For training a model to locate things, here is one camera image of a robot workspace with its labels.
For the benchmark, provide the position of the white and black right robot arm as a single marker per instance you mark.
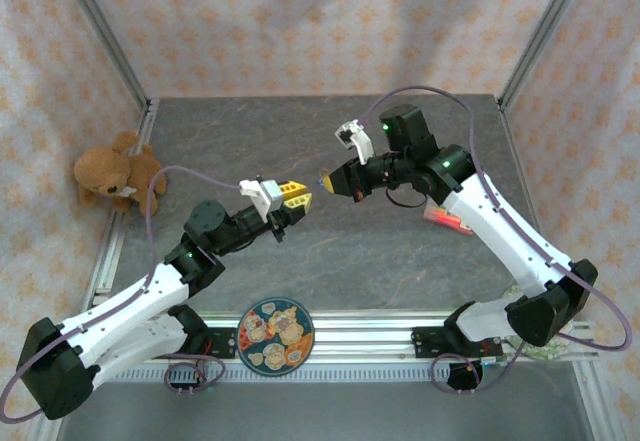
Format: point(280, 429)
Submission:
point(510, 241)

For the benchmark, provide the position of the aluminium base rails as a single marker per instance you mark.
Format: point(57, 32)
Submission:
point(360, 333)

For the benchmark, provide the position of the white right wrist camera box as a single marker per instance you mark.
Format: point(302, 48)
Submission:
point(356, 136)

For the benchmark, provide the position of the aluminium side rail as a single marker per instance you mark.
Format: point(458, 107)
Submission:
point(148, 118)
point(507, 126)

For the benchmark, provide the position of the pink red small object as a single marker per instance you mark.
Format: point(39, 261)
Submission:
point(447, 218)

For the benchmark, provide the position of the round green floral coaster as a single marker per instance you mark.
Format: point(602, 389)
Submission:
point(542, 352)

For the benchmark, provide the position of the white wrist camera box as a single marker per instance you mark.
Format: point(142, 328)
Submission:
point(356, 136)
point(260, 193)

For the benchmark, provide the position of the aluminium frame post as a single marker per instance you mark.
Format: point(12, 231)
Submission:
point(545, 31)
point(100, 31)

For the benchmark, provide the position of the round cartoon print coaster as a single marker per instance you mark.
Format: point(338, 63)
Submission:
point(275, 336)

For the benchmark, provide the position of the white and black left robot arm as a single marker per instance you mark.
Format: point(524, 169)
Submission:
point(120, 311)

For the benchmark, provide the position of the brown teddy bear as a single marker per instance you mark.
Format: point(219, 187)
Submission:
point(107, 171)

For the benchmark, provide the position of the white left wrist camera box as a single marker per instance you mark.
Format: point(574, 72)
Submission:
point(260, 193)

